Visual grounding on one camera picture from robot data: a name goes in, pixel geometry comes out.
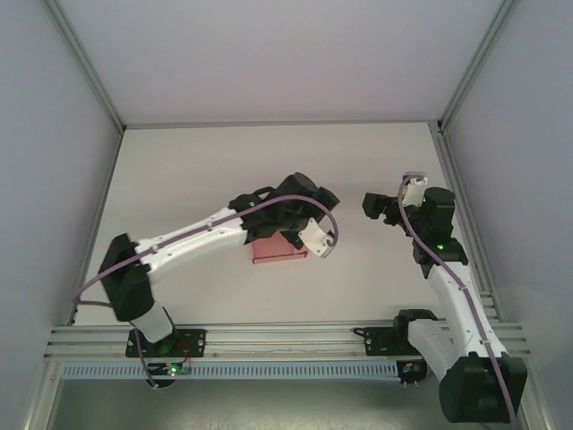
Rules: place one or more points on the aluminium side rail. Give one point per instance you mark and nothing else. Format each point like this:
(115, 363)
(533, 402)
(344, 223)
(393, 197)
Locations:
(96, 201)
(456, 179)

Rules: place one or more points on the right aluminium frame post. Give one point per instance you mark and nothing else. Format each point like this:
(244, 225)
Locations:
(476, 62)

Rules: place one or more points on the left circuit board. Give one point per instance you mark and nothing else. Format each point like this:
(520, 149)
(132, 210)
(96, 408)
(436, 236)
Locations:
(172, 370)

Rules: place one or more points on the aluminium mounting rail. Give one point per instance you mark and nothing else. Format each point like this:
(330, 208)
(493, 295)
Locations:
(286, 342)

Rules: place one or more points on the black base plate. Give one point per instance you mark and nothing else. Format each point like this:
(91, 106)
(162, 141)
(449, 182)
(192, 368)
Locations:
(378, 342)
(197, 342)

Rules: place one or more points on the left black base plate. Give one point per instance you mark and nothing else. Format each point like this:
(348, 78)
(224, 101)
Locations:
(197, 342)

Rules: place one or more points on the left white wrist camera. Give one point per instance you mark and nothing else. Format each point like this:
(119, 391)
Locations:
(315, 237)

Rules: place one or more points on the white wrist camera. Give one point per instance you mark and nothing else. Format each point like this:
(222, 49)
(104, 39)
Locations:
(315, 237)
(414, 190)

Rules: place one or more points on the pink paper box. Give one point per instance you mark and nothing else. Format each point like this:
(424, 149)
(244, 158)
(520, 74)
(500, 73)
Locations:
(273, 253)

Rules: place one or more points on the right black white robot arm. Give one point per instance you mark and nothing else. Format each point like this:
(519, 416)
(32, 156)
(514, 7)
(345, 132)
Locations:
(461, 309)

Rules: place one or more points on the right aluminium side rail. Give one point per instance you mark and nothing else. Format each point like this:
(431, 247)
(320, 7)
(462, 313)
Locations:
(456, 179)

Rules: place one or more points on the aluminium frame post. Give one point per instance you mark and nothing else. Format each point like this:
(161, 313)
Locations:
(85, 62)
(476, 62)

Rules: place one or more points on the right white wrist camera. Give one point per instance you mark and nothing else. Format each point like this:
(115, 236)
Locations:
(414, 190)

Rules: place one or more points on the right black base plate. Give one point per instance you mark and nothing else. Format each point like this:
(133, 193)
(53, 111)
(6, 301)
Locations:
(378, 342)

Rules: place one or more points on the circuit board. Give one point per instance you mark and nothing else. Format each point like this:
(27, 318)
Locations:
(411, 368)
(172, 370)

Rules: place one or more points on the left aluminium side rail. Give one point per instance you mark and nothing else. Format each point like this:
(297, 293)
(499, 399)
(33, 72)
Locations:
(96, 201)

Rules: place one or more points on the left aluminium frame post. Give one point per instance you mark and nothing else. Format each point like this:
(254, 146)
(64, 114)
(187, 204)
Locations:
(85, 62)

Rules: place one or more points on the right circuit board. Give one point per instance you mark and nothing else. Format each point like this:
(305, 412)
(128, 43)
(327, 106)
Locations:
(411, 368)

